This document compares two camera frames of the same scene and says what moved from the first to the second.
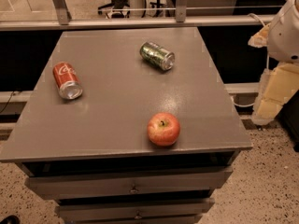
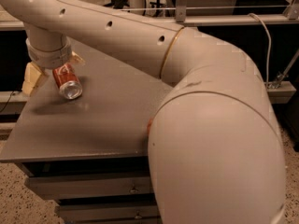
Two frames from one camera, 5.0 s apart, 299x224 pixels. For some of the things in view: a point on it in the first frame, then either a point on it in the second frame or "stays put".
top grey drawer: x=192 y=182 stays put
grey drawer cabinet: x=92 y=154 stays put
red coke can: x=67 y=80 stays put
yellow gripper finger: x=261 y=39 -> x=78 y=59
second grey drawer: x=171 y=210 stays put
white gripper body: x=285 y=35 -> x=51 y=59
